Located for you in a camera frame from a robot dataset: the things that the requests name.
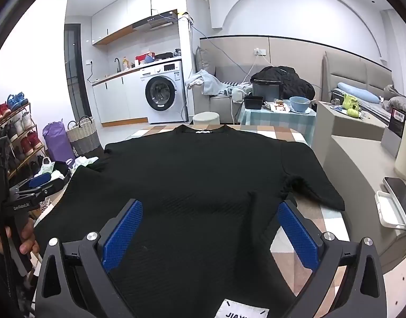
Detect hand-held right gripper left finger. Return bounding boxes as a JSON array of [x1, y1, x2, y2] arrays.
[[35, 199, 144, 318]]

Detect dark door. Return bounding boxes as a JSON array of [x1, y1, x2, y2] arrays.
[[64, 23, 92, 120]]

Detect side table with checked cloth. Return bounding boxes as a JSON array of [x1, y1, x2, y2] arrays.
[[238, 101, 318, 146]]

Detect grey box with red label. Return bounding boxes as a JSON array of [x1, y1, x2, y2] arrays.
[[380, 106, 406, 158]]

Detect grey blanket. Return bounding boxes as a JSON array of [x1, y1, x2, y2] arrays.
[[382, 84, 406, 116]]

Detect white washing machine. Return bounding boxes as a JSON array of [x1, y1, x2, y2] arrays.
[[139, 60, 187, 125]]

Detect green plush toy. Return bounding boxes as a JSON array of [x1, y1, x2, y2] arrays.
[[342, 93, 362, 118]]

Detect grey sofa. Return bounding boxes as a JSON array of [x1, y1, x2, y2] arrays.
[[193, 46, 253, 123]]

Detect white upper kitchen cabinets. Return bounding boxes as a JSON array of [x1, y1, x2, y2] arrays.
[[91, 0, 177, 45]]

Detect white tray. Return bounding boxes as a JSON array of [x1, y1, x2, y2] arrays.
[[374, 190, 406, 231]]

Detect rows of assorted shoes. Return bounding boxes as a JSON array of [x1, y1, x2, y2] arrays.
[[0, 91, 46, 178]]

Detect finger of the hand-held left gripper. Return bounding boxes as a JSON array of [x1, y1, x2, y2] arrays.
[[27, 174, 54, 190], [10, 179, 66, 203]]

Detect grey upholstered bed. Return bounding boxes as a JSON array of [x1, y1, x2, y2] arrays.
[[322, 51, 406, 123]]

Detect light blue cloth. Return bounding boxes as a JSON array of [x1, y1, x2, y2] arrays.
[[186, 70, 233, 96]]

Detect woven laundry basket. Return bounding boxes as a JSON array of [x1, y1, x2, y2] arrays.
[[66, 115, 101, 156]]

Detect black knit sweater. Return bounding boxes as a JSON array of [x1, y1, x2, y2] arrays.
[[34, 124, 345, 318]]

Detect blue bowl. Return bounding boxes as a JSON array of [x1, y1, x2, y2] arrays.
[[289, 96, 312, 113]]

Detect metal shoe rack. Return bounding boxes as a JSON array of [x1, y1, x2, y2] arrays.
[[0, 102, 46, 181]]

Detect beige low cabinet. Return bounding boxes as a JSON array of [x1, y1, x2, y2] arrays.
[[311, 100, 406, 275]]

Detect range hood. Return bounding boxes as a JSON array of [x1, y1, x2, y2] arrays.
[[133, 12, 178, 33]]

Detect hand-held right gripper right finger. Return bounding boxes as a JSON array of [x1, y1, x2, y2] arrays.
[[276, 200, 388, 318]]

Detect person's left hand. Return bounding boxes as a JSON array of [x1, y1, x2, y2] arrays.
[[19, 218, 41, 255]]

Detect round white stool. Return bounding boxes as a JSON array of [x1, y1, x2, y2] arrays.
[[192, 112, 221, 126]]

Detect blue pillow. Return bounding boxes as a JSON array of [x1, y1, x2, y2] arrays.
[[337, 82, 381, 104]]

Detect white kitchen cabinets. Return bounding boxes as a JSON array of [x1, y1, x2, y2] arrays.
[[92, 71, 149, 127], [91, 0, 177, 45]]

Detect black bag on table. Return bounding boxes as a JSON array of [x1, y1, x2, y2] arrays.
[[250, 65, 316, 101]]

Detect white lower kitchen cabinets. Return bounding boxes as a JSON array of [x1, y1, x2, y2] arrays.
[[92, 71, 149, 127]]

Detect small black container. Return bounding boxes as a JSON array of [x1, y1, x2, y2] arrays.
[[244, 95, 264, 110]]

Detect black air fryer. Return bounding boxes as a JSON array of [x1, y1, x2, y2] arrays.
[[252, 79, 283, 101]]

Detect purple bag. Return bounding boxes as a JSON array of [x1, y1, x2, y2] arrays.
[[42, 121, 76, 164]]

